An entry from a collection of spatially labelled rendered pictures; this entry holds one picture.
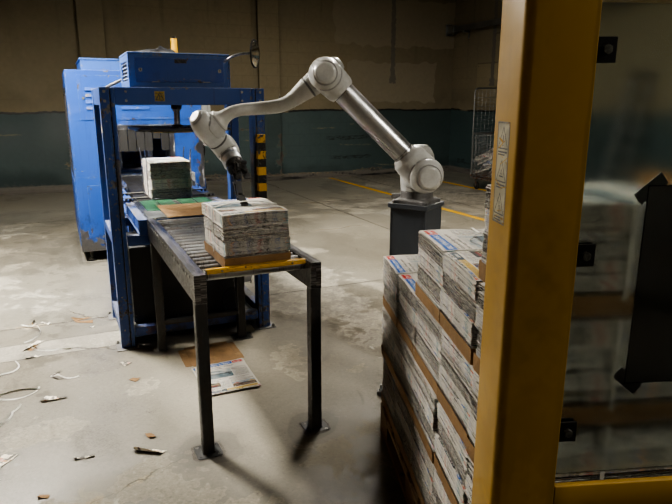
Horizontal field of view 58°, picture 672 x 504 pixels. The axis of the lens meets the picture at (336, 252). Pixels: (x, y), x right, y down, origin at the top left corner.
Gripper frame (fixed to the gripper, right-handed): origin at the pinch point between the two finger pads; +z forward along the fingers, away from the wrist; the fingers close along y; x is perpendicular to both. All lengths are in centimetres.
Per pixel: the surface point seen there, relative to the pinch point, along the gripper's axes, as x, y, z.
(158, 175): 9, 100, -162
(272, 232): -6.6, 7.4, 20.5
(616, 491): 3, -76, 183
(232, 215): 9.9, 0.3, 16.1
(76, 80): 51, 113, -334
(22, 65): 111, 318, -808
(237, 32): -239, 262, -839
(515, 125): 20, -119, 154
